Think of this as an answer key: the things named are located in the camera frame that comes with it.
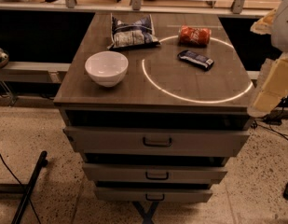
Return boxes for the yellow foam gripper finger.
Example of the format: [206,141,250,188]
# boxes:
[250,9,276,35]
[253,55,288,112]

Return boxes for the dark blue rxbar wrapper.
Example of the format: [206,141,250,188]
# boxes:
[177,50,214,71]

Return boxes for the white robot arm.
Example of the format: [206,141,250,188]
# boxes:
[248,0,288,117]

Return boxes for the white ceramic bowl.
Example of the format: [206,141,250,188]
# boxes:
[85,51,129,87]

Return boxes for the red soda can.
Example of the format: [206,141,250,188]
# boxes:
[178,25,212,46]

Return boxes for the grey drawer cabinet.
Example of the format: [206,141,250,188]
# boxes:
[54,12,254,224]

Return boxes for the blue white chip bag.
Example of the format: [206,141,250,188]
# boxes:
[108,15,160,50]

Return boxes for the middle grey drawer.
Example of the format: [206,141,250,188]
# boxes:
[82,163,227,184]

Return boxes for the grey drawer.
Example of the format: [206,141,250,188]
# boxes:
[94,188,213,203]
[64,126,249,157]
[82,163,227,184]

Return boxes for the top grey drawer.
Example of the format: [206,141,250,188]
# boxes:
[64,126,249,157]

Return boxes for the bottom grey drawer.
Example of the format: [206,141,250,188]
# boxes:
[94,188,213,203]

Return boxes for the plate with items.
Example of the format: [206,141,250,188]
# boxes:
[0,48,9,68]

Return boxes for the black stand leg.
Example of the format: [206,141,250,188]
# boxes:
[0,151,48,224]

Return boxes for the black floor cable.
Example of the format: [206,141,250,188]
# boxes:
[0,144,42,224]

